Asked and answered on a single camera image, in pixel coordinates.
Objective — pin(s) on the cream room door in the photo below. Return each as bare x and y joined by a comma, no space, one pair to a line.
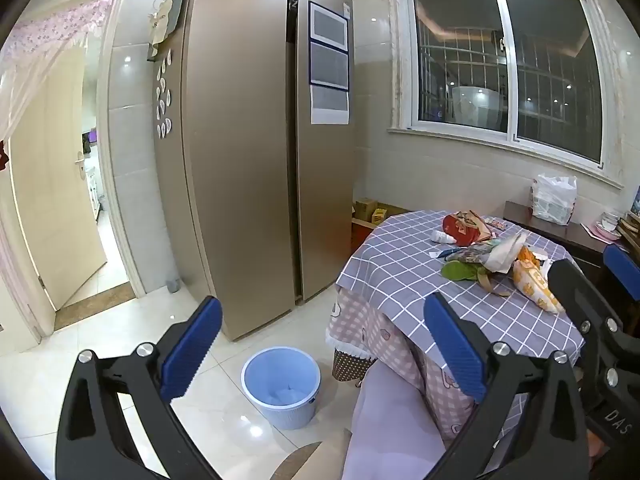
55,185

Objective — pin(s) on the brown dotted cloth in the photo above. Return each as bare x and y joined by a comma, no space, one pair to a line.
350,365

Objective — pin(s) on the white hanging bag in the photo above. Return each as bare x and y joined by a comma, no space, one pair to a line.
160,22

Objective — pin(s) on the red cardboard box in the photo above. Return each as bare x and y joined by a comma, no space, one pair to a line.
361,237

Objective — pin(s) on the white paper sheet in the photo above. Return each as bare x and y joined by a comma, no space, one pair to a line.
329,105

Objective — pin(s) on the grey door stopper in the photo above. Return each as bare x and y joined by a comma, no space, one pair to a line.
173,285

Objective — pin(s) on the small colourful snack packet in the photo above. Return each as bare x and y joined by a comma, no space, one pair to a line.
495,223

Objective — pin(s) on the row of white fridge magnets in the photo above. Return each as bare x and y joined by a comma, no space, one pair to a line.
164,100

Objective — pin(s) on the grey plaid tablecloth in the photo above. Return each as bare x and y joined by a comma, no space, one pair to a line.
400,270

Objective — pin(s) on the blue plastic bin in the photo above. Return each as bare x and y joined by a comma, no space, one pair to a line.
280,400

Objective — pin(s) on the blue packet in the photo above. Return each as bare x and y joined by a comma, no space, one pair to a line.
447,253

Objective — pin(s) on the white glass bowl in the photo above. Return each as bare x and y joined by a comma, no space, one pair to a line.
609,221

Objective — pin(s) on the dark wooden cabinet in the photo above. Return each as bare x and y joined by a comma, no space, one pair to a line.
560,237

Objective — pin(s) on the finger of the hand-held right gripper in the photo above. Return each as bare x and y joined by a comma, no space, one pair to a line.
622,270
575,300

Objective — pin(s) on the pink lace curtain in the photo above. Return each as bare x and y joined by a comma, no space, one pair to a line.
45,45

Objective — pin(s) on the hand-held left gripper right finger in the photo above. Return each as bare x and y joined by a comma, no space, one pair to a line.
455,350

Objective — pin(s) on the person's lavender trouser leg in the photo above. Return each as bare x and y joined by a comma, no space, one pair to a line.
390,420

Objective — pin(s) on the small yellow box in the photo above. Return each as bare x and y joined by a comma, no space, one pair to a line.
380,216

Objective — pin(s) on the white paper bag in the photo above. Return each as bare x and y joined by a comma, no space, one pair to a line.
505,255

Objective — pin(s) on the wooden chair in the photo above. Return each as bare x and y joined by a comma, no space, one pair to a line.
315,462

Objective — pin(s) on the green wrapper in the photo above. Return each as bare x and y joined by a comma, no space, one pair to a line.
460,271

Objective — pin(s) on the small white bottle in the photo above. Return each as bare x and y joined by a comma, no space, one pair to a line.
444,236

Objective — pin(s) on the white framed window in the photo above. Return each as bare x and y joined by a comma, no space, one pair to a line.
460,60

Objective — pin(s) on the pink checked table cloth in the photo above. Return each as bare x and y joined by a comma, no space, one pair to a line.
380,340

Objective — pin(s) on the red bow ornament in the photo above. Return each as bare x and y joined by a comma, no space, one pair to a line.
3,156

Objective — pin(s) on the gold double-door refrigerator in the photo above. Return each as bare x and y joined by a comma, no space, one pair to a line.
240,160

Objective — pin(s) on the pink tray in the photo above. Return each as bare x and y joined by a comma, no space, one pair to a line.
597,232

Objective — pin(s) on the blue-framed sheet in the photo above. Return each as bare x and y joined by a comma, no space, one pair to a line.
328,25
328,66

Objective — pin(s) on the white plastic bag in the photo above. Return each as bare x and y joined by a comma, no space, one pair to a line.
554,200

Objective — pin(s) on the brown cardboard box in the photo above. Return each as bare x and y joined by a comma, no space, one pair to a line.
366,208

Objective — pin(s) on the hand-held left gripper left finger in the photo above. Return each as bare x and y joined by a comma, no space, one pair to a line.
192,347

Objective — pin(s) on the foil wrapper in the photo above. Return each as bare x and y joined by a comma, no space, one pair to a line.
477,254

